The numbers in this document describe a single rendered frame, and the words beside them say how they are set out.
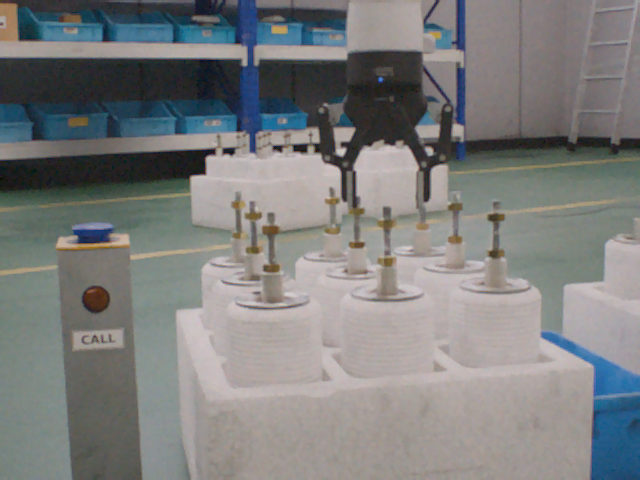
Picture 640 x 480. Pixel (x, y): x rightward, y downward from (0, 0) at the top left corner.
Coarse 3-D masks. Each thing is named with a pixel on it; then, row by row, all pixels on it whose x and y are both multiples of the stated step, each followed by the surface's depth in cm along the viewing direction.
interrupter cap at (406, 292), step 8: (352, 288) 97; (360, 288) 97; (368, 288) 97; (376, 288) 97; (400, 288) 97; (408, 288) 97; (416, 288) 97; (352, 296) 94; (360, 296) 93; (368, 296) 93; (376, 296) 93; (392, 296) 93; (400, 296) 93; (408, 296) 93; (416, 296) 93
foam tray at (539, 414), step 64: (192, 320) 116; (192, 384) 101; (320, 384) 89; (384, 384) 89; (448, 384) 90; (512, 384) 92; (576, 384) 93; (192, 448) 106; (256, 448) 87; (320, 448) 88; (384, 448) 90; (448, 448) 91; (512, 448) 93; (576, 448) 95
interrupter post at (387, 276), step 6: (378, 270) 95; (384, 270) 94; (390, 270) 94; (396, 270) 95; (378, 276) 95; (384, 276) 94; (390, 276) 94; (396, 276) 95; (378, 282) 95; (384, 282) 94; (390, 282) 94; (396, 282) 95; (378, 288) 95; (384, 288) 95; (390, 288) 95; (396, 288) 95; (378, 294) 95; (384, 294) 95; (390, 294) 95; (396, 294) 95
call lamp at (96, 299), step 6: (96, 288) 90; (90, 294) 90; (96, 294) 90; (102, 294) 90; (84, 300) 90; (90, 300) 90; (96, 300) 90; (102, 300) 90; (90, 306) 90; (96, 306) 90; (102, 306) 90
